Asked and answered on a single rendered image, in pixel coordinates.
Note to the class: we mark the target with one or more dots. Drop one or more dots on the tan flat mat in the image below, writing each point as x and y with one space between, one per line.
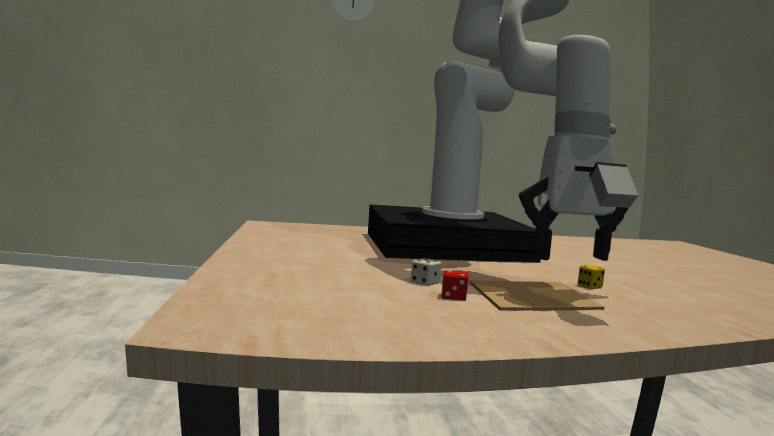
534 296

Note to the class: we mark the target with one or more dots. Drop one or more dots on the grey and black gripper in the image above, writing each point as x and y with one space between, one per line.
561 189

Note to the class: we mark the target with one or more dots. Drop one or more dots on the yellow die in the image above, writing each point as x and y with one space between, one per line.
591 276

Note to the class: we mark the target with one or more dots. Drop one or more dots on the white die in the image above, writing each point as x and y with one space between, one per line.
426 272

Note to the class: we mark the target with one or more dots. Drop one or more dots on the red die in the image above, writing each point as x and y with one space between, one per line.
455 285

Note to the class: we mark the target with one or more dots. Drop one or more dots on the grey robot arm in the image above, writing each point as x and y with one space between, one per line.
582 86

